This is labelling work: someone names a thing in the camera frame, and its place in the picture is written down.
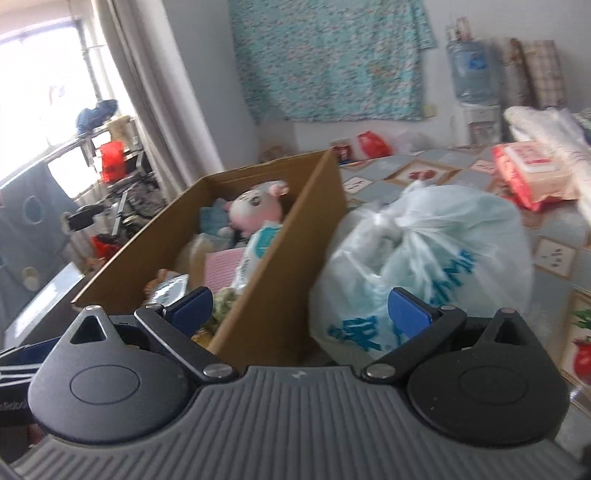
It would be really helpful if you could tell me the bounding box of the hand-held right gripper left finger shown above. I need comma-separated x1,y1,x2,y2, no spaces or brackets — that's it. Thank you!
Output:
69,286,235,383

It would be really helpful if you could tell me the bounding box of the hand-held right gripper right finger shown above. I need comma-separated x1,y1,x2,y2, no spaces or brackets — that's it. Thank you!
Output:
361,286,532,384

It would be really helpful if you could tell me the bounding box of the pink mesh cloth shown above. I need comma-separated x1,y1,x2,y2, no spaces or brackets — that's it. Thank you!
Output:
204,248,247,289

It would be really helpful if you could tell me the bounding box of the white plastic bag blue print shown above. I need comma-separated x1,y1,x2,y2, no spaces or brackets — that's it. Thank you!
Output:
308,181,536,365

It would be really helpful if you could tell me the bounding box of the brown cardboard box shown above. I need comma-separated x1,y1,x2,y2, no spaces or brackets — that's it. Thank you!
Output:
71,148,349,365

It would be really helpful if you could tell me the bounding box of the silver foil packet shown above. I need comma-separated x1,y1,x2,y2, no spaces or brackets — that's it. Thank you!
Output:
147,272,191,308

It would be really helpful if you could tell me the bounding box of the white teal packet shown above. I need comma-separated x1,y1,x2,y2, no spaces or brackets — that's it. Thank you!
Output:
231,220,283,301

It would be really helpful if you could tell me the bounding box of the grey flat panel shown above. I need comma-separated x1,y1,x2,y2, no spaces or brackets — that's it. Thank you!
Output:
4,262,88,344

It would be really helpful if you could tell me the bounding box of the blue plush toy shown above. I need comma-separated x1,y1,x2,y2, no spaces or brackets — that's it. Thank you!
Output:
199,198,235,237

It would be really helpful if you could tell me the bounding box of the pink white plush toy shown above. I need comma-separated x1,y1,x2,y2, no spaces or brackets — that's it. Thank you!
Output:
228,181,290,236

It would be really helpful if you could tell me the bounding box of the dark metal equipment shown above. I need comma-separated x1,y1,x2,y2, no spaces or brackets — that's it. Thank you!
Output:
104,152,169,236

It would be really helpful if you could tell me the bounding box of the black clamp holder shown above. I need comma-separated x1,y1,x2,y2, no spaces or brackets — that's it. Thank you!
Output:
61,204,106,233

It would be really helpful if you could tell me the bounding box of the grey dotted hanging cloth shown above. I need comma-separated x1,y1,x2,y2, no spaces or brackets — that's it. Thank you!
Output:
0,161,88,301

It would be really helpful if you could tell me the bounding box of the red plastic container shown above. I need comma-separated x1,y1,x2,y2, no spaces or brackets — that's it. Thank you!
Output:
99,141,126,183

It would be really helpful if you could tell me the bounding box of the red plastic bag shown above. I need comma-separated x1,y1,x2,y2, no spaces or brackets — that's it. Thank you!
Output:
357,130,394,158

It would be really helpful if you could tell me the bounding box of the pink tissue pack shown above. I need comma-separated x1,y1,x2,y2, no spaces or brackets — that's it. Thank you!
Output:
492,141,580,212

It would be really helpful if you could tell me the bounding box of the white water dispenser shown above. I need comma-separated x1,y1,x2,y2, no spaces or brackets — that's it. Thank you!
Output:
463,102,503,147

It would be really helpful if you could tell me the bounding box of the blue bundled garment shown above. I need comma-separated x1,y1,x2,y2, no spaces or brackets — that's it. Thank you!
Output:
75,98,118,137

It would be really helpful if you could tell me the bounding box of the grey curtain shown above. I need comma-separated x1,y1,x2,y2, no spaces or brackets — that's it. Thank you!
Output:
95,0,222,195

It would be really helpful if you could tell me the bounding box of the white crumpled plastic bag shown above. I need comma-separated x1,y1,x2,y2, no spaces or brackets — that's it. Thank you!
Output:
504,105,591,201

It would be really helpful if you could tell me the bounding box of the blue water jug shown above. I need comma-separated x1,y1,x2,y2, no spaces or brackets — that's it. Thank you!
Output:
445,39,505,104

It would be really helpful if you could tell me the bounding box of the checked rolled fabric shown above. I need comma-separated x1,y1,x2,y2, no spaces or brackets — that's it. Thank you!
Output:
496,38,570,110

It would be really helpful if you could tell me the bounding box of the teal floral wall cloth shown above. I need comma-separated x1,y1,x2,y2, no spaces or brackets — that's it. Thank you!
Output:
228,0,437,123

